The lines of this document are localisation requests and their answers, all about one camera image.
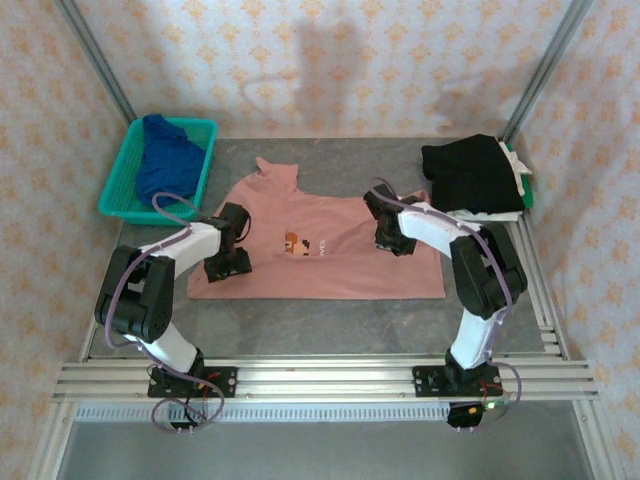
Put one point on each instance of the aluminium side rail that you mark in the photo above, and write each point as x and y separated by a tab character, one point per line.
547	320

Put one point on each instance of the teal plastic basket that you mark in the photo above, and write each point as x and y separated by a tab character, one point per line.
120	165

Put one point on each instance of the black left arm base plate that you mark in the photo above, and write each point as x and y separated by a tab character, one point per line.
225	382

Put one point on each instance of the black controller box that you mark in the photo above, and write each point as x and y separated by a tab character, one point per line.
465	416

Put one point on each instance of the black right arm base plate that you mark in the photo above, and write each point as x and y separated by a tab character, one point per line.
425	382

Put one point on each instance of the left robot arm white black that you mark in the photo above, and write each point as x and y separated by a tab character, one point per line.
135	300

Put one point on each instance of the pink printed t-shirt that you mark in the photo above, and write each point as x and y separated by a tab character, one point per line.
325	280

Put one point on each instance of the aluminium frame post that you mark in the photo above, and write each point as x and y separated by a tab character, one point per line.
545	70
100	65

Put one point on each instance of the green folded t-shirt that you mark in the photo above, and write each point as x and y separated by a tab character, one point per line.
529	192

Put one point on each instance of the aluminium cross rail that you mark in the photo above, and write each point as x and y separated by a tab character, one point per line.
325	380

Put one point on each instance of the blue t-shirt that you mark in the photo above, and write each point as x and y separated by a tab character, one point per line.
165	165

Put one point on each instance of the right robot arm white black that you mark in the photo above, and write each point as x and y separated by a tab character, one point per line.
475	330

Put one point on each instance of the white folded t-shirt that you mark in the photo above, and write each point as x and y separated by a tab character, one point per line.
515	160

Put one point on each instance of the black folded t-shirt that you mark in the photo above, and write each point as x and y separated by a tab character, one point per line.
470	170

